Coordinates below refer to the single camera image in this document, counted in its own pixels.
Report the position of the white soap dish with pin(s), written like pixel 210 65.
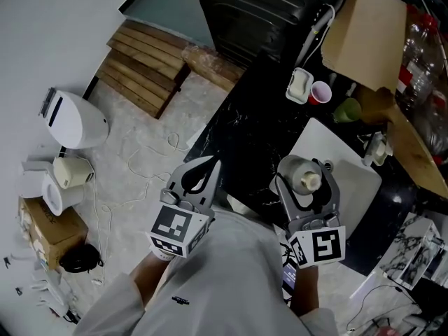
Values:
pixel 299 84

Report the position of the person's right forearm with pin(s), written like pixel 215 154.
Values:
pixel 307 289

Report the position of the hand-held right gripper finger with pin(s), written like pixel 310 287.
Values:
pixel 288 206
pixel 330 194

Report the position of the white open-lid toilet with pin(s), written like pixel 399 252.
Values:
pixel 52 191

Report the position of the dark counter table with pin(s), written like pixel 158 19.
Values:
pixel 252 135

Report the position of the clear plastic bottle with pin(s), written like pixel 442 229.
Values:
pixel 420 68

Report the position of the black ribbed panel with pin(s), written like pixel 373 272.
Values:
pixel 252 16

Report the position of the white sink basin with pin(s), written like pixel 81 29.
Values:
pixel 350 173

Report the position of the marble sample tiles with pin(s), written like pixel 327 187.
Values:
pixel 416 250

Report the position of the black phone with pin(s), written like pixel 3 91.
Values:
pixel 288 278

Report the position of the red cup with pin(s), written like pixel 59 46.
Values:
pixel 320 93

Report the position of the worn wooden board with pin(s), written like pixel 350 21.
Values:
pixel 213 66

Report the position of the person's white shirt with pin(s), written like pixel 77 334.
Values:
pixel 217 285

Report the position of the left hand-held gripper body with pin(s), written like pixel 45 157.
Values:
pixel 175 226

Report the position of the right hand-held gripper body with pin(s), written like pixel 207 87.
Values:
pixel 325 245

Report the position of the person's left forearm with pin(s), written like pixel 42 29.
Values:
pixel 150 278

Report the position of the black bag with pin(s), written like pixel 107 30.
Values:
pixel 80 259

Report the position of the small cardboard box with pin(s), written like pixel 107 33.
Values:
pixel 56 229

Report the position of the grey bottle with cream cap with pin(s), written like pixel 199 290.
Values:
pixel 297 173

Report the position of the large open cardboard box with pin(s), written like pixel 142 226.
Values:
pixel 364 37

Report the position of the white smart toilet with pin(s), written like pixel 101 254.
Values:
pixel 77 121

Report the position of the green cup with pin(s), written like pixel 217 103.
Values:
pixel 348 110

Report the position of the beige trash bin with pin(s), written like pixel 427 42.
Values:
pixel 71 171

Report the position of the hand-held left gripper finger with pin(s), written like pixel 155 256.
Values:
pixel 211 187
pixel 178 177

